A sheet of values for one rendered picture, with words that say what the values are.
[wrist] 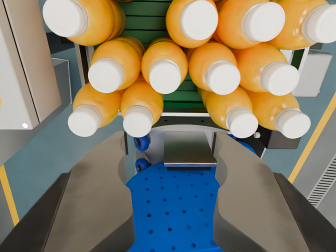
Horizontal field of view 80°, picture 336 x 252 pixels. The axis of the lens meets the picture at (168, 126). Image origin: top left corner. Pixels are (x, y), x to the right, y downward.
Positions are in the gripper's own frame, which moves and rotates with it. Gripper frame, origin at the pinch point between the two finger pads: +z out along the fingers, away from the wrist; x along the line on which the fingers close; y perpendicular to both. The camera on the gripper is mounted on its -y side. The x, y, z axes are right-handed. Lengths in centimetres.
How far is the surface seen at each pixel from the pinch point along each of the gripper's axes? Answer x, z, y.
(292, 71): 15.3, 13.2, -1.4
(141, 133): -3.4, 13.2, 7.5
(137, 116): -3.8, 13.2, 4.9
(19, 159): -116, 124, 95
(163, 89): -0.4, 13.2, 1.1
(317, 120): 118, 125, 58
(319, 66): 38, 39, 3
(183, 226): 3.2, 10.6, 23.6
